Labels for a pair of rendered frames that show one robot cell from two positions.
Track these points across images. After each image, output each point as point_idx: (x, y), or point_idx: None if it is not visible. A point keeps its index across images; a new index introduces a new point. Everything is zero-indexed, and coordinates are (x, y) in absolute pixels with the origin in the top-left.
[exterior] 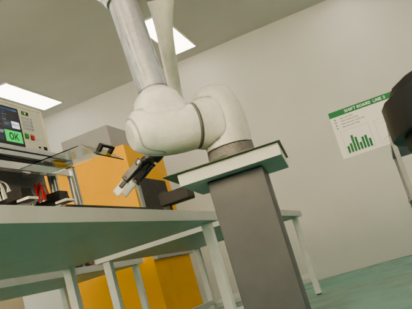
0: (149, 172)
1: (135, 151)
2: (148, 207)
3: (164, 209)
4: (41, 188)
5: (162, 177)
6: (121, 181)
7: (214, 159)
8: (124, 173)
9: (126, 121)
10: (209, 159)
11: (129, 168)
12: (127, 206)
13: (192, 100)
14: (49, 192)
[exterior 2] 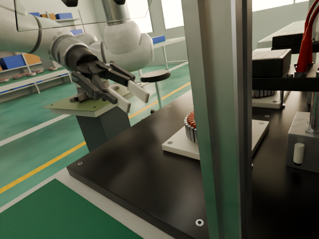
0: (82, 87)
1: (152, 59)
2: (76, 160)
3: (41, 182)
4: (306, 21)
5: (148, 82)
6: (135, 83)
7: (112, 85)
8: (131, 73)
9: (149, 36)
10: (108, 84)
11: (124, 69)
12: (139, 122)
13: (96, 39)
14: (302, 40)
